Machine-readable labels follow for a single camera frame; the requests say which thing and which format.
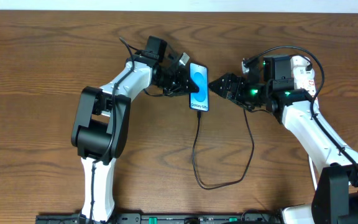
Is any blue Galaxy smartphone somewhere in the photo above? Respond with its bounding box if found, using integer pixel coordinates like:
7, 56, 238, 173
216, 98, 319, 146
189, 63, 209, 112

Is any black USB charging cable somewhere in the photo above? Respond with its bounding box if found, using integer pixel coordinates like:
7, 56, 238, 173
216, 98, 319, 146
191, 108, 255, 190

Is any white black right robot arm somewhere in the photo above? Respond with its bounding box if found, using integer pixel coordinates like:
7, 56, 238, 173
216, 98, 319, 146
208, 55, 358, 223

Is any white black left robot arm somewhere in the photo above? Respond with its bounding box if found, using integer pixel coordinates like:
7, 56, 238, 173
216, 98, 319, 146
71, 36, 199, 223

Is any white USB charger plug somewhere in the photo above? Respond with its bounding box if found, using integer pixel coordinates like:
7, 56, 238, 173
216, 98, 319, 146
290, 55, 315, 81

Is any white power strip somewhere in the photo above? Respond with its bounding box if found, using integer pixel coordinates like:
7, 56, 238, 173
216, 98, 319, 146
295, 78, 316, 97

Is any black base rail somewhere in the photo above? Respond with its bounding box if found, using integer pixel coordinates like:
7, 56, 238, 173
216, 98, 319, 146
35, 210, 283, 224

